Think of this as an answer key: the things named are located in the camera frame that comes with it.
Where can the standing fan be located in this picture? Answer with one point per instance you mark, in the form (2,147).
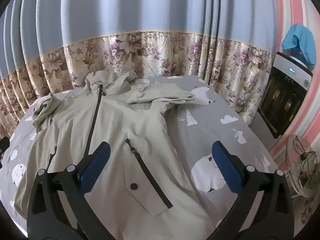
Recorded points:
(307,165)

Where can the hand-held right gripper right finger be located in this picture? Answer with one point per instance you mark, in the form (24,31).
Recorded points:
(227,166)

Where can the blue cloth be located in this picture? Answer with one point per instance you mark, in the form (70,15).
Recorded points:
(300,40)

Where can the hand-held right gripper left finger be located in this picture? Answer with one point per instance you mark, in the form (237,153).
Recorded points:
(96,166)

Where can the grey printed bed sheet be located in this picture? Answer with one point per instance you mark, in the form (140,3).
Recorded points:
(212,120)

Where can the beige hooded jacket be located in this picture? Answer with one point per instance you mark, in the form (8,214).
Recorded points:
(112,120)

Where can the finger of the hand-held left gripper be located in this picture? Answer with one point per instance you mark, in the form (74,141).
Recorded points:
(3,145)

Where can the blue curtain with floral border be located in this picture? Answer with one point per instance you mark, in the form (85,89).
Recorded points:
(125,10)

